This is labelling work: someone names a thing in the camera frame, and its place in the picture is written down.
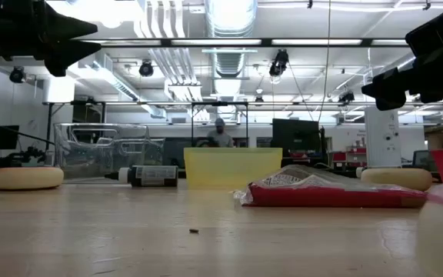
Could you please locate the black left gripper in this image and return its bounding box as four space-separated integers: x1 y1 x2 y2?
0 0 102 77

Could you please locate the red snack package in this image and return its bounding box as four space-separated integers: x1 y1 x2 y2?
233 164 428 209

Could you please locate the yellow plastic bin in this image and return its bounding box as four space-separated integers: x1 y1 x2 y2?
183 147 284 190

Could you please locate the black ceiling spotlight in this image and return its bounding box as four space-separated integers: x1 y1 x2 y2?
269 48 290 78
138 59 155 78
8 65 25 84

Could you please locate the white pillar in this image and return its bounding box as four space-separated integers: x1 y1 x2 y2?
364 106 402 169

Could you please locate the small black monitor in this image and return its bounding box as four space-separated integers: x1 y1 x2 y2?
0 125 20 150

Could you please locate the clear plastic bin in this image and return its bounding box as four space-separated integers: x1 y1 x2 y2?
54 122 165 180

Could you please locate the large black monitor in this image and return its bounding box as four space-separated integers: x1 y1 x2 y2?
271 118 321 162

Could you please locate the person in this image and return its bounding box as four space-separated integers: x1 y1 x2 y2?
206 118 235 149

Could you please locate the silver ventilation duct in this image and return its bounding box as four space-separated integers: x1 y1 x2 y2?
205 0 259 80

